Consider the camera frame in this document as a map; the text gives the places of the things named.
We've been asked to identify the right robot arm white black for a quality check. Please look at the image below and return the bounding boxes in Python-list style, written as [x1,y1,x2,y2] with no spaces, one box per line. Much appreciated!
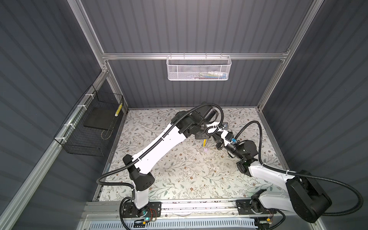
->
[214,131,332,223]

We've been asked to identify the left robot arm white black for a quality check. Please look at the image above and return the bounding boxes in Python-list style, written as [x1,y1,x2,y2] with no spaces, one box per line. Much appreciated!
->
[123,103,223,210]

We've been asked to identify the items inside white basket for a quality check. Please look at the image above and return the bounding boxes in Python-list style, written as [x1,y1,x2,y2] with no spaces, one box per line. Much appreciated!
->
[188,71,228,80]

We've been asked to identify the yellow marker in basket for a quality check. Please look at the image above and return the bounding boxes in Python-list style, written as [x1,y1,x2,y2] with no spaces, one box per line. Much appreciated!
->
[115,103,123,117]

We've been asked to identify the black pad in basket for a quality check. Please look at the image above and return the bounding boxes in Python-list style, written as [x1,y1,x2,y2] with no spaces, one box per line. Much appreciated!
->
[83,107,117,130]

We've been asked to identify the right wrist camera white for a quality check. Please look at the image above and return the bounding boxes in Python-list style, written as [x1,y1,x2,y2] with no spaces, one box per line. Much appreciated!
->
[220,130,237,146]

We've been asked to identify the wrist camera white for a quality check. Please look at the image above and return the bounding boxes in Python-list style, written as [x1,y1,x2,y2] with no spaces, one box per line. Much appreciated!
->
[207,122,229,133]
[220,130,237,146]

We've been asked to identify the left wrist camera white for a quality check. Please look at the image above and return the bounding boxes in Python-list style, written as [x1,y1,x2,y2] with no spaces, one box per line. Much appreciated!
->
[207,122,229,133]

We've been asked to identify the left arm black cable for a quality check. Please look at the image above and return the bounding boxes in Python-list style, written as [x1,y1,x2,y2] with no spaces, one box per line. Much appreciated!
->
[96,103,225,190]

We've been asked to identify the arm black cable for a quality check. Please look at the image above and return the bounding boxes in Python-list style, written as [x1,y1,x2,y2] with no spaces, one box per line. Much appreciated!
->
[234,120,364,217]
[96,103,225,190]

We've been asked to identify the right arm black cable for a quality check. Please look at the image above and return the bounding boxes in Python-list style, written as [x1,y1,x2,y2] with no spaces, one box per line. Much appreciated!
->
[234,120,364,217]

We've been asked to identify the white wire mesh basket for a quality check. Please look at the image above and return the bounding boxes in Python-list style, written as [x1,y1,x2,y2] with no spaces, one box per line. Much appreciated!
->
[166,57,232,81]

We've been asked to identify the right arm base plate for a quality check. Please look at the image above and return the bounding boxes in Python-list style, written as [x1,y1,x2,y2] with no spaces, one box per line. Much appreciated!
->
[235,199,258,215]

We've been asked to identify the white slotted cable duct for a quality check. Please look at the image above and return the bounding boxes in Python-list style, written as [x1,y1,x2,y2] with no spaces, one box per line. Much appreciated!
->
[86,219,259,230]

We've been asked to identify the aluminium frame crossbar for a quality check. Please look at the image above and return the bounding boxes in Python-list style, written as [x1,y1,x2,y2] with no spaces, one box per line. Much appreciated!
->
[102,53,288,60]

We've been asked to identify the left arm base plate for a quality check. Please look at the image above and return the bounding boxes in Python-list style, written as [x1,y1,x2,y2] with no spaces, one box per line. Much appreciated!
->
[122,202,162,218]

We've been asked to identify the black wire basket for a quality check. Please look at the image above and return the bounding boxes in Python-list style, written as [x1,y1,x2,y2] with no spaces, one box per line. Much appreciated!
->
[54,87,124,157]

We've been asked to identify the aluminium mounting rail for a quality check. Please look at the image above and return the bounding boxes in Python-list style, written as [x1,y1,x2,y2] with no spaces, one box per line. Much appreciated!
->
[82,195,298,218]

